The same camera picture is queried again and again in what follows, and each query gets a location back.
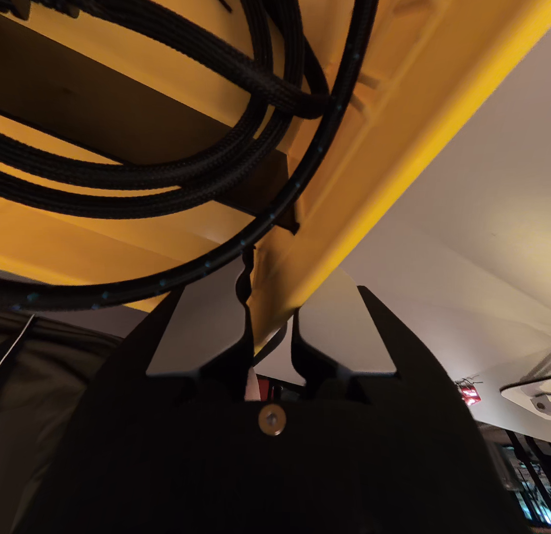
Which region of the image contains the white ceiling light fixture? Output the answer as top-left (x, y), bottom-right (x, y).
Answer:
top-left (499, 377), bottom-right (551, 421)

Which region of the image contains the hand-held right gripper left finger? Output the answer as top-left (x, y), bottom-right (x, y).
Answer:
top-left (145, 245), bottom-right (255, 399)

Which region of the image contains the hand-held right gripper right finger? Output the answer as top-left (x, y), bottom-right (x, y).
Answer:
top-left (291, 268), bottom-right (397, 398)

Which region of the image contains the yellow plastic bin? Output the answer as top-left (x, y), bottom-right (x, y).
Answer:
top-left (0, 0), bottom-right (551, 355)

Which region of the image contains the red lit sign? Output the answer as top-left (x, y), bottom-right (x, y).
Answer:
top-left (458, 377), bottom-right (483, 407)

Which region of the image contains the thin black speckled cable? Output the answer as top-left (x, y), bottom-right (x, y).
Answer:
top-left (0, 0), bottom-right (384, 313)

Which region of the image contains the dark grey cloth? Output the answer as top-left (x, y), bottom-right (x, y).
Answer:
top-left (0, 312), bottom-right (124, 534)

